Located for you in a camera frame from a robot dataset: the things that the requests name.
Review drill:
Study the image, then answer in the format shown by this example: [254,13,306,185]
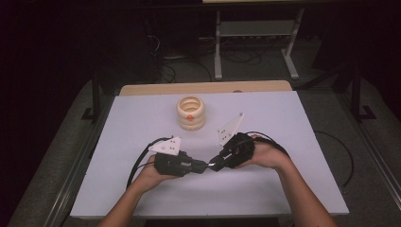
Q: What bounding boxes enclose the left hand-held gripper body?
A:
[148,136,193,177]

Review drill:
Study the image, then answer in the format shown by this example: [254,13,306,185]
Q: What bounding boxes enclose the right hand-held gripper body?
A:
[217,112,255,169]

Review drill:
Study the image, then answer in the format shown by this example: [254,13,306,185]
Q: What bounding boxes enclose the person's left hand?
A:
[134,164,183,191]

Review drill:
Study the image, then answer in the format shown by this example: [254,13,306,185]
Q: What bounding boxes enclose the person's right hand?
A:
[241,135,295,173]

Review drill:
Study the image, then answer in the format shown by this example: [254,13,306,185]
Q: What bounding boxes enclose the white board sheet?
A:
[69,90,350,219]

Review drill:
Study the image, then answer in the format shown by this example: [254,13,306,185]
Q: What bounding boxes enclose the cream ringed holder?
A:
[176,96,206,131]

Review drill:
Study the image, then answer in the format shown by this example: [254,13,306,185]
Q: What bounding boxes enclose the wooden table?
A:
[118,79,293,96]

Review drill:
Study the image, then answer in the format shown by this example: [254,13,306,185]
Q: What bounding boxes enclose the black metal stand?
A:
[80,70,102,123]
[350,67,376,122]

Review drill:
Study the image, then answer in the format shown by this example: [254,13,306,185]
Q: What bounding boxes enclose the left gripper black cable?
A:
[126,135,175,190]

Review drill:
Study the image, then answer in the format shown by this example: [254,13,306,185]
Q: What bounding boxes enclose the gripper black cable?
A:
[245,131,291,159]
[126,135,175,190]

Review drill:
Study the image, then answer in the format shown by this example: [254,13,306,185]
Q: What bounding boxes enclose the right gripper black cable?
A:
[245,131,291,159]

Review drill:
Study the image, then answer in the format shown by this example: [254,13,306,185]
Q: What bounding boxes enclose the black floor cables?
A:
[157,56,213,84]

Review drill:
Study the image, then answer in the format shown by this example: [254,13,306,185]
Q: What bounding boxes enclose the aluminium rail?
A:
[334,93,401,201]
[42,94,114,227]

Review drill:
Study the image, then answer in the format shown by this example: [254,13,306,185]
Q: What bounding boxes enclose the black cable loop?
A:
[314,130,355,188]

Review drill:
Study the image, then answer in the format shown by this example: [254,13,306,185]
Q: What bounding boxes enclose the white metal desk frame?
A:
[213,9,306,80]

